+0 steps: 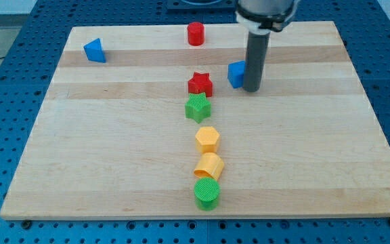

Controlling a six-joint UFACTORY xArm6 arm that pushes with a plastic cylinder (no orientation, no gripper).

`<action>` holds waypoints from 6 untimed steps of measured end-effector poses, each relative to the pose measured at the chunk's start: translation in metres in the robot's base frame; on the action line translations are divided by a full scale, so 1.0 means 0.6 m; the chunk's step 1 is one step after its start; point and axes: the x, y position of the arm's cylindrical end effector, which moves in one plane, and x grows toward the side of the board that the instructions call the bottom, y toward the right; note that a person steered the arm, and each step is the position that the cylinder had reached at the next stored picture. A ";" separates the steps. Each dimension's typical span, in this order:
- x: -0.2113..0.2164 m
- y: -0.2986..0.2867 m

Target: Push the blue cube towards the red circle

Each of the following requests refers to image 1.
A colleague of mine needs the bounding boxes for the green cylinder block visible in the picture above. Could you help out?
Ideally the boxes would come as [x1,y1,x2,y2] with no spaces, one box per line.
[194,178,221,211]

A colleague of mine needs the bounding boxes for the yellow hexagon block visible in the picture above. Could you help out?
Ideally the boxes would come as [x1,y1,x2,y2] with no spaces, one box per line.
[195,127,220,154]

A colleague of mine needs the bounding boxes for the wooden board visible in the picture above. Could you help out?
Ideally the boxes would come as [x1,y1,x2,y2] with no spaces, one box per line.
[0,21,390,220]

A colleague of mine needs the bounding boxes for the yellow half-cylinder block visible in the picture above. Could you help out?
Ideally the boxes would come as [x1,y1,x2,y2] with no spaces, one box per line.
[194,152,225,180]

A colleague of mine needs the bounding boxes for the green star block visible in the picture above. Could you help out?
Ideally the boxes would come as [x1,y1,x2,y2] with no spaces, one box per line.
[185,92,211,123]

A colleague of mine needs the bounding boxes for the blue triangular prism block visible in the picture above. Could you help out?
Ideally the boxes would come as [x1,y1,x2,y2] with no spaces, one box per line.
[83,38,106,63]

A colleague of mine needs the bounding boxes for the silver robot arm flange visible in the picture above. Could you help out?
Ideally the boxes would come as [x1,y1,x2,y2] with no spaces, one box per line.
[236,0,300,35]

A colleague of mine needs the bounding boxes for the blue cube block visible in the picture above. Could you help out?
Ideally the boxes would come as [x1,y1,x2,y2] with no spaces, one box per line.
[227,60,245,89]

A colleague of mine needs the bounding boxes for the red cylinder block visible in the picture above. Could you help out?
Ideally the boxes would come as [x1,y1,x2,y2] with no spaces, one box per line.
[187,22,204,46]

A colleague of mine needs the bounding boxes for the red star block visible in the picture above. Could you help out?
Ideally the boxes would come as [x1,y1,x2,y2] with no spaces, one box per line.
[188,72,213,97]

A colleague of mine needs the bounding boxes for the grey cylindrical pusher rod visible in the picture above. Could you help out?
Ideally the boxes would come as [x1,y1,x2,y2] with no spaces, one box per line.
[242,33,270,92]

